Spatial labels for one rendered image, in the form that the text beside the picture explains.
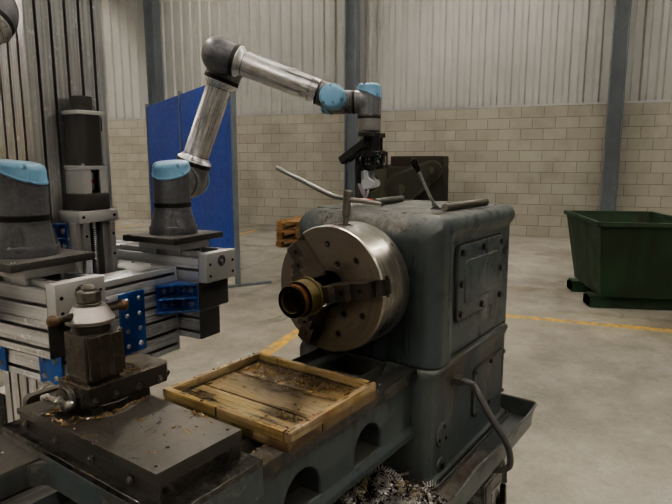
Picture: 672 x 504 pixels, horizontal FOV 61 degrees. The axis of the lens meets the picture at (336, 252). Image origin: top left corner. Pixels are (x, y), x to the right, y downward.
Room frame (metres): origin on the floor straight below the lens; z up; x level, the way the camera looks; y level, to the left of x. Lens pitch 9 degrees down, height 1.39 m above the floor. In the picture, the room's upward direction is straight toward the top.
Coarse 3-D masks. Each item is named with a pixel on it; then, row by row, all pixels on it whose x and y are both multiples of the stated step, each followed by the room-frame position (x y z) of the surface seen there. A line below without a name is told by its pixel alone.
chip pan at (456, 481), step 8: (512, 416) 1.81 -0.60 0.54; (520, 416) 1.81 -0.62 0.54; (504, 424) 1.75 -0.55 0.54; (512, 424) 1.75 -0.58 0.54; (496, 432) 1.69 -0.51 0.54; (504, 432) 1.69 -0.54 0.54; (488, 440) 1.64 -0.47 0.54; (496, 440) 1.64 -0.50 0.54; (480, 448) 1.59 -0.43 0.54; (488, 448) 1.59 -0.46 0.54; (472, 456) 1.54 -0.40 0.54; (480, 456) 1.54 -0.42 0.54; (464, 464) 1.50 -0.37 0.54; (472, 464) 1.50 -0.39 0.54; (464, 472) 1.46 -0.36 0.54; (456, 480) 1.42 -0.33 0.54; (464, 480) 1.42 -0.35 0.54; (448, 488) 1.38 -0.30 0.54; (456, 488) 1.38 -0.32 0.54; (448, 496) 1.34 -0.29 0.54
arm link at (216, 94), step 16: (208, 80) 1.91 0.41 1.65; (224, 80) 1.89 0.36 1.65; (208, 96) 1.91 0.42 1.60; (224, 96) 1.92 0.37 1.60; (208, 112) 1.91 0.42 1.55; (224, 112) 1.96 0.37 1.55; (192, 128) 1.93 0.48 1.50; (208, 128) 1.92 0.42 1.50; (192, 144) 1.92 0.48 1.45; (208, 144) 1.93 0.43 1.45; (192, 160) 1.90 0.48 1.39; (208, 160) 1.96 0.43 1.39; (208, 176) 2.00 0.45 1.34
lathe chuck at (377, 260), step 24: (312, 240) 1.39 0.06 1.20; (336, 240) 1.35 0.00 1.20; (360, 240) 1.31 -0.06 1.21; (288, 264) 1.43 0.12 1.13; (336, 264) 1.35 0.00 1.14; (360, 264) 1.31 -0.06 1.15; (384, 264) 1.30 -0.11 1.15; (336, 312) 1.35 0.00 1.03; (360, 312) 1.31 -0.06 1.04; (384, 312) 1.28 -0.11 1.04; (336, 336) 1.35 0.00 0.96; (360, 336) 1.31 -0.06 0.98
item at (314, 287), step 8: (296, 280) 1.30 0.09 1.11; (304, 280) 1.27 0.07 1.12; (312, 280) 1.28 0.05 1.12; (288, 288) 1.24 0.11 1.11; (296, 288) 1.23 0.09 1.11; (304, 288) 1.25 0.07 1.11; (312, 288) 1.26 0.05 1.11; (320, 288) 1.27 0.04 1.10; (280, 296) 1.26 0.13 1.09; (288, 296) 1.29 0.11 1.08; (296, 296) 1.31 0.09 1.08; (304, 296) 1.23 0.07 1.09; (312, 296) 1.24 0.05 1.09; (320, 296) 1.26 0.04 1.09; (280, 304) 1.26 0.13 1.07; (288, 304) 1.28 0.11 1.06; (296, 304) 1.30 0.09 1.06; (304, 304) 1.22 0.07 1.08; (312, 304) 1.24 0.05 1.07; (320, 304) 1.27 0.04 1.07; (288, 312) 1.25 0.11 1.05; (296, 312) 1.23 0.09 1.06; (304, 312) 1.23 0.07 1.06; (312, 312) 1.26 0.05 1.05
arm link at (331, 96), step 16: (208, 48) 1.79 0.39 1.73; (224, 48) 1.77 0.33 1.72; (240, 48) 1.77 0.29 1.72; (208, 64) 1.81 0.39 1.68; (224, 64) 1.77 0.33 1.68; (240, 64) 1.77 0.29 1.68; (256, 64) 1.76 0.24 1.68; (272, 64) 1.76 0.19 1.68; (256, 80) 1.78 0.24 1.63; (272, 80) 1.76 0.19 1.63; (288, 80) 1.75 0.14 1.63; (304, 80) 1.75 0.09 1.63; (320, 80) 1.76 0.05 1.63; (304, 96) 1.76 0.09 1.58; (320, 96) 1.72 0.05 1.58; (336, 96) 1.71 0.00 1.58
